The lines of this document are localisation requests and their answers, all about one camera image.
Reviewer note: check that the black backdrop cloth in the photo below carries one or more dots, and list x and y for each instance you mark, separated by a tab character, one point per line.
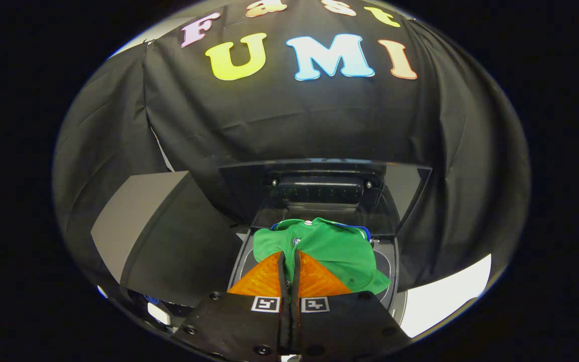
294	120

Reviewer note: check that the grey washing machine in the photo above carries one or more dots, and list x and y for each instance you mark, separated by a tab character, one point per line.
387	261

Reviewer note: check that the green polo shirt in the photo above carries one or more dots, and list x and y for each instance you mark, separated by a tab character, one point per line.
334	246

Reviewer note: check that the white sheet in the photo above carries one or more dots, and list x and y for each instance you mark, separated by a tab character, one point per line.
159	314

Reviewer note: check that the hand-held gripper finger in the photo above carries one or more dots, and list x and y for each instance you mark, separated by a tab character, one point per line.
284	327
296	322

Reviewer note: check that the dark grey cabinet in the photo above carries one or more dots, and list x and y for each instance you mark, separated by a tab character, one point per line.
169	241

